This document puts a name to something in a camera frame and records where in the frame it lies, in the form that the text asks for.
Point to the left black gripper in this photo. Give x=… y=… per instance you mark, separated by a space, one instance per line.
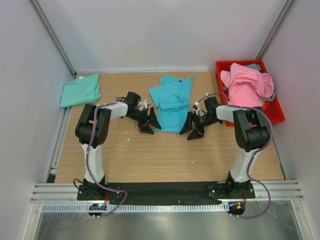
x=152 y=121

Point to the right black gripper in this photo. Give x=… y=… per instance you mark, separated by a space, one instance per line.
x=188 y=125

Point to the blue t shirt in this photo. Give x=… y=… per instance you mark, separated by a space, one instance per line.
x=172 y=100

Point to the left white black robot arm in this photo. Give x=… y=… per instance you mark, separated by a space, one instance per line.
x=92 y=131

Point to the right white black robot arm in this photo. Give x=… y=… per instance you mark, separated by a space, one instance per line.
x=253 y=133

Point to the pink t shirt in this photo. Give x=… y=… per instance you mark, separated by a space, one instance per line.
x=247 y=87

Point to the folded mint green t shirt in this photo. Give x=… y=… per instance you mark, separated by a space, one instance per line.
x=81 y=90

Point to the orange garment in bin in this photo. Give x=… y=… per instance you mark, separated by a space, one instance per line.
x=265 y=105

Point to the grey t shirt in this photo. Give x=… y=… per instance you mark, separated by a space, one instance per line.
x=258 y=67

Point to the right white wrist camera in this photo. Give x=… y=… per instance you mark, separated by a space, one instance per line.
x=197 y=110

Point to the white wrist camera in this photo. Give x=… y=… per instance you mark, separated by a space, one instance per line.
x=143 y=105
x=197 y=110

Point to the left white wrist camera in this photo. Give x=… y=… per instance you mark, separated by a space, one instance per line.
x=143 y=105

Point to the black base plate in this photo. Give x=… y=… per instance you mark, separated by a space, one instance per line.
x=164 y=193

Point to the slotted white cable duct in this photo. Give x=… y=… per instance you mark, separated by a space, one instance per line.
x=100 y=208

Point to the aluminium frame rail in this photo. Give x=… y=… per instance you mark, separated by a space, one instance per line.
x=66 y=192

